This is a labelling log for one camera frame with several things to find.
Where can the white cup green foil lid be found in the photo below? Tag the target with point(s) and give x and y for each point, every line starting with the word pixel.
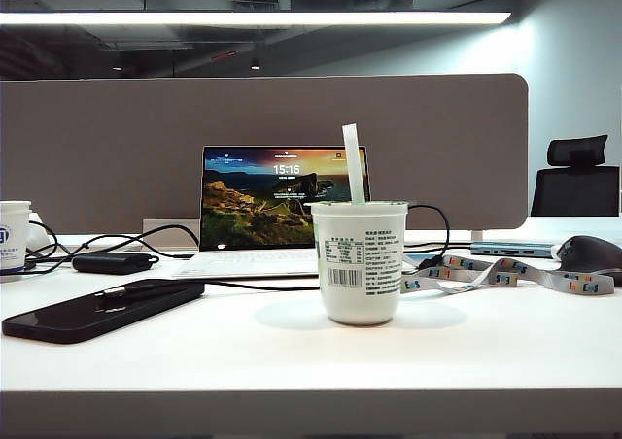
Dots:
pixel 359 264

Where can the black smartphone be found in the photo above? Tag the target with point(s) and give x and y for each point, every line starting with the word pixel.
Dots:
pixel 73 320

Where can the grey fabric desk partition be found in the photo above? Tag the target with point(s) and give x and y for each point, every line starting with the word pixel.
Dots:
pixel 97 143

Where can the white laptop landscape wallpaper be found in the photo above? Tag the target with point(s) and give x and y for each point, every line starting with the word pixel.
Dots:
pixel 252 206

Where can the small ceiling spotlight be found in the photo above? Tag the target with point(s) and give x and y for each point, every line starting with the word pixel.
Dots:
pixel 254 63

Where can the long white ceiling light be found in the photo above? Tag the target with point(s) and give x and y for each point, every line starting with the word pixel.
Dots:
pixel 243 18

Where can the blue grey usb hub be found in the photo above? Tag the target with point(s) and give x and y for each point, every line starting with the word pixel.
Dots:
pixel 510 249

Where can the black power adapter brick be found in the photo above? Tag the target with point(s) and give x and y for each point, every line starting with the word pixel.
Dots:
pixel 112 262

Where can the black mesh office chair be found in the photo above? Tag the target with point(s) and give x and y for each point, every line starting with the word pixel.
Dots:
pixel 576 191

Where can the white crumpled tissue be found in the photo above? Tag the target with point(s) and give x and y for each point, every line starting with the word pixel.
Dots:
pixel 39 235

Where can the black computer mouse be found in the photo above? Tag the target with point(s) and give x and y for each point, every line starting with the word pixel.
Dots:
pixel 588 254

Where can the white paper cup blue logo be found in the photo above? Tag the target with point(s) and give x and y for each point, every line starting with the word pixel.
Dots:
pixel 12 235

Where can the white partition foot bracket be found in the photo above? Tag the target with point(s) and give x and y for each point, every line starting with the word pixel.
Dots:
pixel 477 235

